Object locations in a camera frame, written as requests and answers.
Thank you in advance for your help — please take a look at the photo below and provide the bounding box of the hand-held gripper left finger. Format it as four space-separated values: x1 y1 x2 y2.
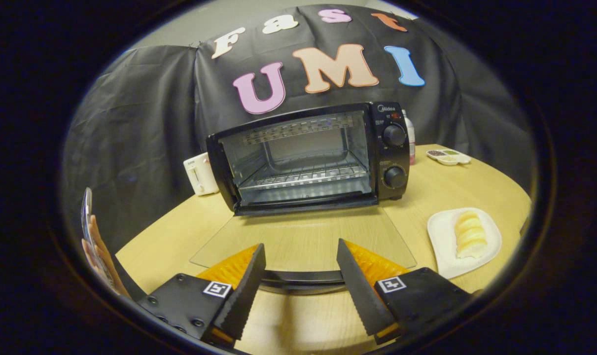
138 243 267 350

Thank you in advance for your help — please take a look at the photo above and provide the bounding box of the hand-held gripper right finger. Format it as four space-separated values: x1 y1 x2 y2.
336 239 474 346

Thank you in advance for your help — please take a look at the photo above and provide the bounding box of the pale yellow sliced bread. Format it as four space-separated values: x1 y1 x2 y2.
455 211 489 259

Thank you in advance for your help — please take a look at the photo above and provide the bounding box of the black toaster oven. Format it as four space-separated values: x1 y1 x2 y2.
190 102 417 296

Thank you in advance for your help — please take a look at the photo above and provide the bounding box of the white pop-up toaster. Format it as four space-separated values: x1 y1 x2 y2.
183 152 220 196

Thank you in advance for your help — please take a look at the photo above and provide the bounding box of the white plate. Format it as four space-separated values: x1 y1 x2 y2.
427 207 502 280

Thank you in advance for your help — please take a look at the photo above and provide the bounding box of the white divided condiment dish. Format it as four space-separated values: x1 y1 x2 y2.
425 148 471 166

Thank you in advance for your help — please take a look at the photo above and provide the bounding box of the pink label bottle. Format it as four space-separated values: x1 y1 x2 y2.
402 109 416 166

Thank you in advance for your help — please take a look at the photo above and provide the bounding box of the black backdrop cloth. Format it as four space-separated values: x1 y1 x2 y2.
62 4 535 254

